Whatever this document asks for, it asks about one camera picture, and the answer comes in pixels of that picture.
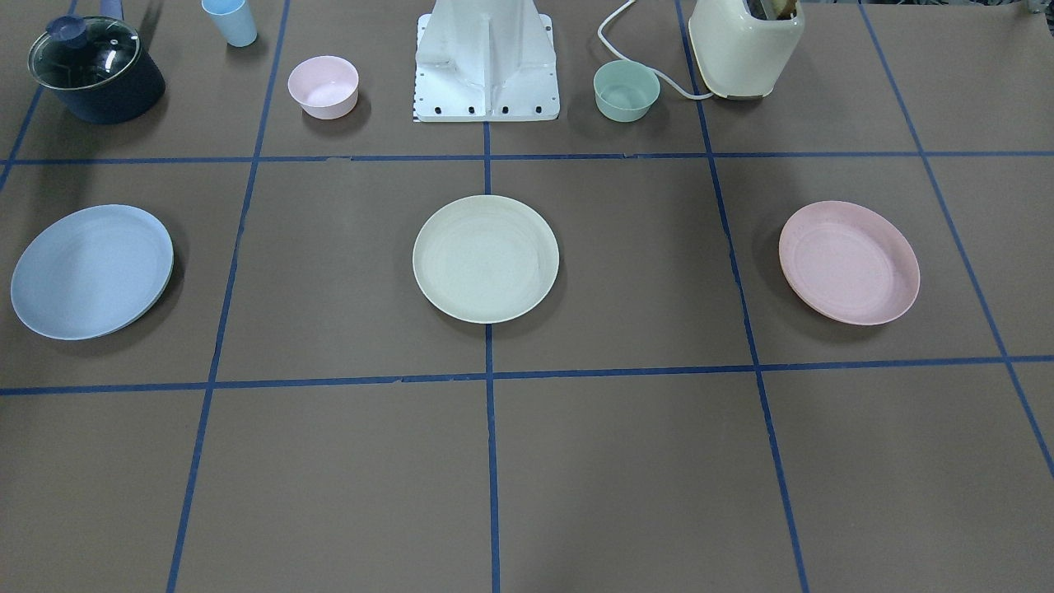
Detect pink plate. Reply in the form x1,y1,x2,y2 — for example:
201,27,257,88
778,200,920,327

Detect blue plate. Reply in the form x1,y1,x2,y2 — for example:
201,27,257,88
9,205,175,341

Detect cream plate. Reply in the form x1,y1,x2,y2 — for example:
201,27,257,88
412,194,560,325

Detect pink bowl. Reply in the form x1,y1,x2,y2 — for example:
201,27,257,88
287,55,362,120

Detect cream toaster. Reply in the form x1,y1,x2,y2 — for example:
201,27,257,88
688,1,805,100

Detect light blue cup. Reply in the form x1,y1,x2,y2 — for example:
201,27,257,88
201,0,259,48

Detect dark blue pot with lid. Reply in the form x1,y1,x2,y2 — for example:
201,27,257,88
27,1,165,125

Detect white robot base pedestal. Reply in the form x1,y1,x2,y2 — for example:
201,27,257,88
412,1,561,123

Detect white toaster cable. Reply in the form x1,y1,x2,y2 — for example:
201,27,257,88
597,0,714,101

